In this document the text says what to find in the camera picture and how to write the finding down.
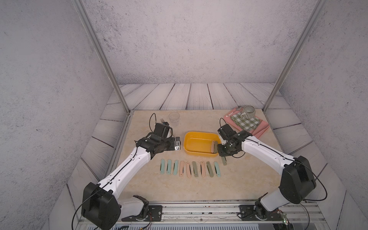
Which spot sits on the pink cutting board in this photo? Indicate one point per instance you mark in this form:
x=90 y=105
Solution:
x=261 y=129

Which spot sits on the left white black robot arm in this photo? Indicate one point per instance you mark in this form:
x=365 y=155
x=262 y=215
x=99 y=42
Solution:
x=100 y=201

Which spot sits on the yellow plastic storage box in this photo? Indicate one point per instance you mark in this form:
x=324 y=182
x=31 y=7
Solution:
x=199 y=143

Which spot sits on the aluminium front rail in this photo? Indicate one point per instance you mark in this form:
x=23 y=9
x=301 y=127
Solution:
x=222 y=215

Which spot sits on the right aluminium frame post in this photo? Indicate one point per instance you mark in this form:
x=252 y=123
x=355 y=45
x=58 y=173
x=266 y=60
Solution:
x=313 y=19

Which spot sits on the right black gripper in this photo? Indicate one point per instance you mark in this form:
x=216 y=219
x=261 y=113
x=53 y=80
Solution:
x=221 y=153

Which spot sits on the left aluminium frame post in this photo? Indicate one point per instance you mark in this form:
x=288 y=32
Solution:
x=81 y=11

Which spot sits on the clear drinking glass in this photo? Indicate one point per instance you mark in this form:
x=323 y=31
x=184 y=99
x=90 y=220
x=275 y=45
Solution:
x=174 y=118

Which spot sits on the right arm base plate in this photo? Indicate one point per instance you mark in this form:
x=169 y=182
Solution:
x=255 y=213

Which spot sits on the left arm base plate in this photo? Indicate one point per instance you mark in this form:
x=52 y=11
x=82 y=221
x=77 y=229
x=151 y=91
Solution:
x=154 y=213

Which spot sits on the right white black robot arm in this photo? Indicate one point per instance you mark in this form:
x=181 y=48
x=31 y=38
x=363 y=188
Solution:
x=297 y=178

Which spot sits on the sage folding knife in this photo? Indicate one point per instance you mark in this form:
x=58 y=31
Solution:
x=224 y=161

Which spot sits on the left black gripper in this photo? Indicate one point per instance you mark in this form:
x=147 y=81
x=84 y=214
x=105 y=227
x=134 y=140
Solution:
x=173 y=146

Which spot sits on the aluminium frame post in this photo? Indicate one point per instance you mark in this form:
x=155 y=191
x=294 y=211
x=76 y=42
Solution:
x=81 y=11
x=313 y=19

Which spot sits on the olive green folding knife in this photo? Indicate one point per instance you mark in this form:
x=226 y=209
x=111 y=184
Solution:
x=195 y=169

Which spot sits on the light blue folding knife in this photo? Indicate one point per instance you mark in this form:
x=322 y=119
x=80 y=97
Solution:
x=175 y=167

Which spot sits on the green checkered cloth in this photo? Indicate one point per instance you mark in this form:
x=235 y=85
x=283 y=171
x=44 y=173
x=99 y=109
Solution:
x=246 y=124

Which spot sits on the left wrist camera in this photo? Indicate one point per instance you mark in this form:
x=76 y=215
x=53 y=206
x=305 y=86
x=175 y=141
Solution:
x=163 y=130

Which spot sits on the teal folding knife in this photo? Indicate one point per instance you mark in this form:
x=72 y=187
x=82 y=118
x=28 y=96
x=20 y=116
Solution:
x=217 y=169

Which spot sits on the grey green folding knife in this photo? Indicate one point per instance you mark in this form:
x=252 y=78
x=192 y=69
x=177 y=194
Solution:
x=210 y=170

